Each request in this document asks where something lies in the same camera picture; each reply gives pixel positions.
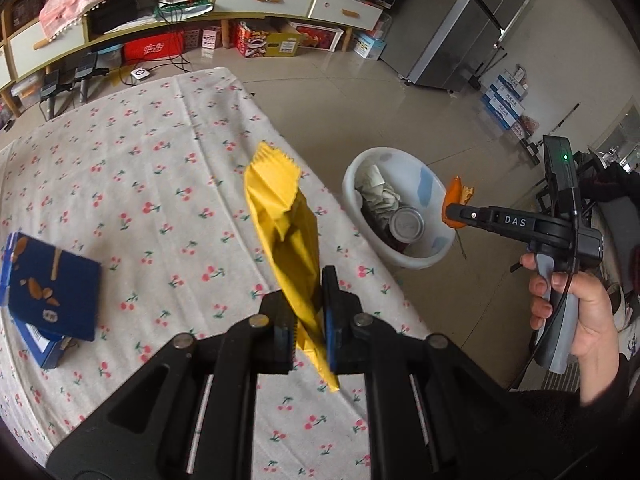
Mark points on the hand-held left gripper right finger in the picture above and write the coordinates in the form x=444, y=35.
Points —
x=329, y=320

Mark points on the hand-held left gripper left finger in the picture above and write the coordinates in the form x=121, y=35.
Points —
x=282, y=350

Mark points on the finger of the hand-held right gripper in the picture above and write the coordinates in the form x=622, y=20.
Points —
x=467, y=216

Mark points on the orange peel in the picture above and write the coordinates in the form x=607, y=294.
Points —
x=455, y=192

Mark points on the white plastic bin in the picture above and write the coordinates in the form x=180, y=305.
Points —
x=430, y=245

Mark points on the yellow snack wrapper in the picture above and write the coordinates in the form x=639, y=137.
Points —
x=285, y=220

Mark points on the person's right forearm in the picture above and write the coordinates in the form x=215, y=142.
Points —
x=600, y=435

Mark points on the person's right hand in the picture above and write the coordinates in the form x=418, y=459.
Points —
x=597, y=330

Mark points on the crumpled white tissue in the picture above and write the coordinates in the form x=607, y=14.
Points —
x=380, y=195

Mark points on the stack of white blue cartons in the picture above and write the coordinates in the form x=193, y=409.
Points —
x=505, y=100

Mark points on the silver refrigerator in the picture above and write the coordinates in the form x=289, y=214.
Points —
x=450, y=35

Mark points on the small blue white box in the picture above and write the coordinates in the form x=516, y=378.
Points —
x=370, y=47

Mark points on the dark blue snack box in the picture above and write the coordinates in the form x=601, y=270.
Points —
x=60, y=295

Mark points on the flat red gift box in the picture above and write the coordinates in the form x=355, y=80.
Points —
x=320, y=36

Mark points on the colourful snack carton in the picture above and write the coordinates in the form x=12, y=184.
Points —
x=260, y=40

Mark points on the wooden shelf cabinet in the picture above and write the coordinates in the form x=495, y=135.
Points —
x=265, y=0

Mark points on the pink patterned box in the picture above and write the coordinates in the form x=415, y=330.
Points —
x=194, y=40
x=211, y=38

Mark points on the white round device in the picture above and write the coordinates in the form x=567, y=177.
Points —
x=140, y=73

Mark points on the red cardboard box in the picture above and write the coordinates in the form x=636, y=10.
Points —
x=155, y=49

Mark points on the grey handheld device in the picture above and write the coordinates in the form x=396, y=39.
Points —
x=50, y=87
x=85, y=70

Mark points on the green white bag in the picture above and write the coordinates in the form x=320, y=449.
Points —
x=185, y=7

